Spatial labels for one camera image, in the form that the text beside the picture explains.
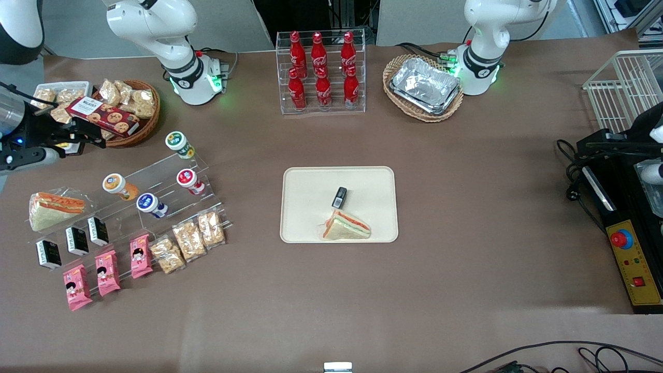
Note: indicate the red gum bottle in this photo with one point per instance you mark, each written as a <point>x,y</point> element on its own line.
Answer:
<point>189,181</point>

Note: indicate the small silver device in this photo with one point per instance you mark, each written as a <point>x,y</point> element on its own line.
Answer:
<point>337,367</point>

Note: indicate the red cola bottle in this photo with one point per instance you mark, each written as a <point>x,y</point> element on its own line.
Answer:
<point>348,49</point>
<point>318,49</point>
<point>297,92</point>
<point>351,89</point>
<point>297,49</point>
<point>323,91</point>

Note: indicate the oval wicker basket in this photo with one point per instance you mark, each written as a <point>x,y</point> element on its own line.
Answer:
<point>399,106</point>

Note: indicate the black cabinet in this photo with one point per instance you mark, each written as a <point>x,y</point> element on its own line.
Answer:
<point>311,15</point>

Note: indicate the red cookie box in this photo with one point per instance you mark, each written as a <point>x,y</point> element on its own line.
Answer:
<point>106,116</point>

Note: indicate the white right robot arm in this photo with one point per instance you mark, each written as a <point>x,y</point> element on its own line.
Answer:
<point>155,31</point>

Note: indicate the small black box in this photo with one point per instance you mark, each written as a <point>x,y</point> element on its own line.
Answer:
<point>48,254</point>
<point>339,197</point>
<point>98,231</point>
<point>76,241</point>

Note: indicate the yellow snack pack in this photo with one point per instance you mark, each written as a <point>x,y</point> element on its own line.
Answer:
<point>65,146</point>

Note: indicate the aluminium frame shelf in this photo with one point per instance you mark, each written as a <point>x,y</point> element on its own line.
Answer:
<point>629,15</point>

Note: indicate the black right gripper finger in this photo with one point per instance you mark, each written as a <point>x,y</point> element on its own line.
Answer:
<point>85,129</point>
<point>77,141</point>

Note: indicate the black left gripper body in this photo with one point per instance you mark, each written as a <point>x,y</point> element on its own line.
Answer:
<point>640,127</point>

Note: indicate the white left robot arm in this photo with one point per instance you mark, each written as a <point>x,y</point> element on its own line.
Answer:
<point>484,57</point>

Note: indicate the pink snack pack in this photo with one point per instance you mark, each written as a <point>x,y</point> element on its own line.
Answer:
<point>76,288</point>
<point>107,273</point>
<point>140,256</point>

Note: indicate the green gum bottle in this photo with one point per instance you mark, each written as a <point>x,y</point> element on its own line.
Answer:
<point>179,144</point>

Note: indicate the round wicker basket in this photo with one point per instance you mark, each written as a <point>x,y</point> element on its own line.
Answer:
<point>147,127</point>

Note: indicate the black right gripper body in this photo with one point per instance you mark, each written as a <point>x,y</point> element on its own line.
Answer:
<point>37,129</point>

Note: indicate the peanut brittle pack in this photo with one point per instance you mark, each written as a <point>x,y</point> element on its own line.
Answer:
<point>211,228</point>
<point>189,241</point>
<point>168,255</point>

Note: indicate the yellow control panel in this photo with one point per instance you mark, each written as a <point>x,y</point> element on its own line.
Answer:
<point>639,269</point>

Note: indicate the beige plastic tray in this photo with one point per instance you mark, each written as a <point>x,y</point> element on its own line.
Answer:
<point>311,197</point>

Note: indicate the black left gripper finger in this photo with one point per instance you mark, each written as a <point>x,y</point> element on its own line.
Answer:
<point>611,145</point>
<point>614,152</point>

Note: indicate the blue gum bottle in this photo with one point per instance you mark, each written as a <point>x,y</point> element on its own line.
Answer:
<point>150,204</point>

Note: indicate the clear wrapped biscuit pack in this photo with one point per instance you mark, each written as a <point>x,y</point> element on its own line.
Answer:
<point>61,115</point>
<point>70,95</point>
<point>126,89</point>
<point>145,102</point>
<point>107,134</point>
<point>110,92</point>
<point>44,95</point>

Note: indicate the black control box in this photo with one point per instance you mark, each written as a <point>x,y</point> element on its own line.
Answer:
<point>619,202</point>

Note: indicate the aluminium foil tray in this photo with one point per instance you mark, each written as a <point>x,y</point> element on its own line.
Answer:
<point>435,110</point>
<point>422,80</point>

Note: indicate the clear acrylic tiered stand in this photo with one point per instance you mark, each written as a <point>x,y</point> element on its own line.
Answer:
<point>158,173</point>

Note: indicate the clear acrylic bottle rack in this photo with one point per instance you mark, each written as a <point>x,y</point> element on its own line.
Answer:
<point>331,62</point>

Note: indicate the red emergency stop button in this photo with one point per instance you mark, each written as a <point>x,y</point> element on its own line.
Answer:
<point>620,239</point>

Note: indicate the white rectangular snack tray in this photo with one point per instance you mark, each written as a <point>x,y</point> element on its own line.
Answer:
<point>77,85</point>

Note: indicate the orange gum bottle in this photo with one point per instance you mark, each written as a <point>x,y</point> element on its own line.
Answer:
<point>118,185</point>

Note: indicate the wrapped triangle sandwich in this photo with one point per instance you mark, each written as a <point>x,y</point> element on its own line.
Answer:
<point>52,211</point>
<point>346,228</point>

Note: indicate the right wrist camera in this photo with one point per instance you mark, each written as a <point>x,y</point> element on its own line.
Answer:
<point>31,158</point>

